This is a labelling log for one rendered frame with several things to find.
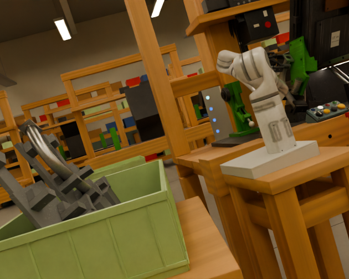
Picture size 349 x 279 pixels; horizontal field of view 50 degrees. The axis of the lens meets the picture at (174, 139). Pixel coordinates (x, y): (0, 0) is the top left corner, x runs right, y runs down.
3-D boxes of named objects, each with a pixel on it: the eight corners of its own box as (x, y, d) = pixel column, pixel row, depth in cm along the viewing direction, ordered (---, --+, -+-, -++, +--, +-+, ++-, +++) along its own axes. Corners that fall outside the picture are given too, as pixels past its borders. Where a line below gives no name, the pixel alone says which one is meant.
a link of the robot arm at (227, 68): (212, 70, 180) (231, 83, 171) (215, 52, 175) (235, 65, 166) (223, 67, 183) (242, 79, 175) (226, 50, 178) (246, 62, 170)
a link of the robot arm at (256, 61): (265, 45, 120) (282, 96, 122) (237, 56, 124) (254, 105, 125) (261, 44, 112) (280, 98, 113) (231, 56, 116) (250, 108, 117)
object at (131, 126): (199, 156, 876) (171, 64, 862) (72, 198, 829) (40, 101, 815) (194, 155, 929) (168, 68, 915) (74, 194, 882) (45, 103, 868)
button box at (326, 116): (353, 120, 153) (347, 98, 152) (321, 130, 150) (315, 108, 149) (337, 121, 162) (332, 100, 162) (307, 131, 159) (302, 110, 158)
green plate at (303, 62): (319, 81, 175) (317, 36, 175) (303, 81, 173) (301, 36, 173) (306, 84, 186) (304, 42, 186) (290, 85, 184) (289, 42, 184)
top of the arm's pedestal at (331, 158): (365, 159, 110) (362, 145, 110) (272, 195, 101) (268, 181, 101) (300, 156, 141) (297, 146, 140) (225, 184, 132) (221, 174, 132)
